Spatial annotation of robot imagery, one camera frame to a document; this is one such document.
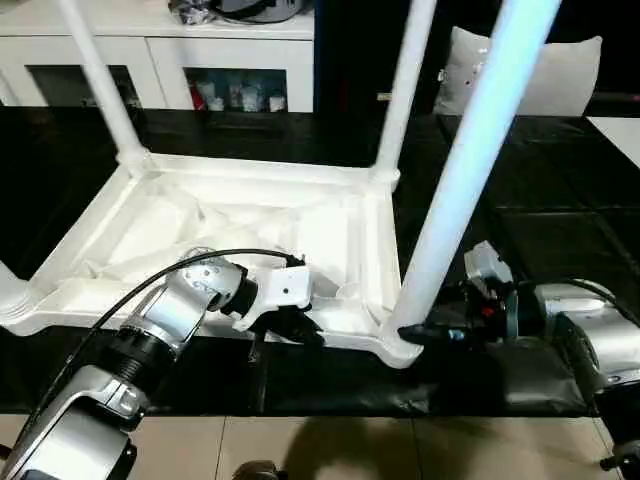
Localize white plastic table top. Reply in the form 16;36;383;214
0;151;427;371

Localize white plastic table leg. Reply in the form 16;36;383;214
392;0;565;344
58;0;152;175
0;258;45;327
370;0;439;184

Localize black work mat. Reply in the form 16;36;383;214
0;104;640;419

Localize white flat sheet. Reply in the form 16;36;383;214
587;115;640;169

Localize grey printed cushion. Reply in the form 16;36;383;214
433;24;604;117

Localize black tall furniture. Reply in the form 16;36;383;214
313;0;640;119

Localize white glass-door cabinet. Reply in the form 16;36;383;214
0;0;316;114

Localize dark crumpled cloth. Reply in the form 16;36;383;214
168;0;221;26

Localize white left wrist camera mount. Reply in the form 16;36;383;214
233;264;312;332

